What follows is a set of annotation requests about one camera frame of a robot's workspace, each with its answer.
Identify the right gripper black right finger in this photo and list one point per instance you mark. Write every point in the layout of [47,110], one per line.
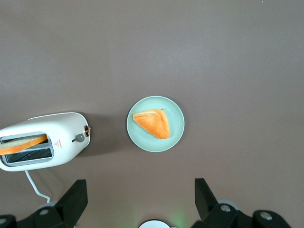
[205,202]

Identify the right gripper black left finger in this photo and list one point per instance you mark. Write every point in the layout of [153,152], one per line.
[71,202]

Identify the grey toaster lever knob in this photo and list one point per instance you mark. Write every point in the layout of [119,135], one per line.
[79,138]

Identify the white two-slot toaster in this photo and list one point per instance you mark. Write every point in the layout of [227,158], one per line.
[64,126]

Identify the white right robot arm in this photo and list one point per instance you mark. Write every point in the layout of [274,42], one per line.
[154,224]

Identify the copper toaster dial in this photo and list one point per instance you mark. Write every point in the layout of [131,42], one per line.
[88,131]

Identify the bread slice with orange crust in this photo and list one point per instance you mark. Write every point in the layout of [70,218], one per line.
[21,146]

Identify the pale green round plate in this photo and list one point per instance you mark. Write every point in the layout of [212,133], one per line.
[175,114]

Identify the triangular orange bread piece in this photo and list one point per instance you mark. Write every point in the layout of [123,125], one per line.
[154,123]

